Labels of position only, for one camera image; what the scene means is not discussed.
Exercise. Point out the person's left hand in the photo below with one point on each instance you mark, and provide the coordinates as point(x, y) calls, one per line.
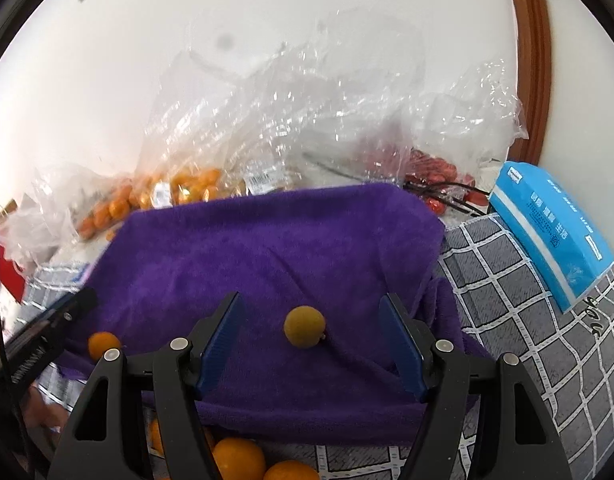
point(44, 412)

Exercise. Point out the orange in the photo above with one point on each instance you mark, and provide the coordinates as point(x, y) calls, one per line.
point(289, 472)
point(238, 460)
point(155, 436)

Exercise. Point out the brown wooden door frame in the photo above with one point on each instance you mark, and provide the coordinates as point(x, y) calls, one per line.
point(529, 35)

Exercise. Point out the clear bag of mandarins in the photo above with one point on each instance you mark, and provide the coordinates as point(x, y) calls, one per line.
point(102, 215)

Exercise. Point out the purple towel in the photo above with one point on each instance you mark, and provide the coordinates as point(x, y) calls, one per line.
point(267, 250)

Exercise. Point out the pile of red fruits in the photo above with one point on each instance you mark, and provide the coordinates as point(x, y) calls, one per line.
point(437, 170)

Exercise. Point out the clear bag of kumquats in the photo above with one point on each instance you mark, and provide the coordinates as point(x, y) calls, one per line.
point(192, 185)

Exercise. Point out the red packet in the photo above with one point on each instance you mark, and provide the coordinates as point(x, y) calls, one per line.
point(9, 272)

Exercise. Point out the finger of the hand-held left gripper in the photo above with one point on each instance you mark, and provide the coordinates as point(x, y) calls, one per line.
point(62, 317)

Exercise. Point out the blue tissue pack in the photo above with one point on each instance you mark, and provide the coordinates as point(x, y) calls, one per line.
point(547, 225)

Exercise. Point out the small yellow-green fruit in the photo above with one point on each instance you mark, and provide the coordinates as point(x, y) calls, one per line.
point(304, 327)

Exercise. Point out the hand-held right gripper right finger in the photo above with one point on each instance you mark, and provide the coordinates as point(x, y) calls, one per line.
point(402, 345)

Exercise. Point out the small mandarin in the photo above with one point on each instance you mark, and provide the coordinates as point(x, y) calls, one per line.
point(102, 344)

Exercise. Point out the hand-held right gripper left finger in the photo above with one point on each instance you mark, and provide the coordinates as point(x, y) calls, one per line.
point(222, 340)

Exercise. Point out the large clear plastic bag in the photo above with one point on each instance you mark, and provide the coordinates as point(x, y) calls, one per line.
point(337, 95)

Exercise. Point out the grey checked bed sheet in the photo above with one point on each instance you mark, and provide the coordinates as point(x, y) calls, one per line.
point(512, 310)

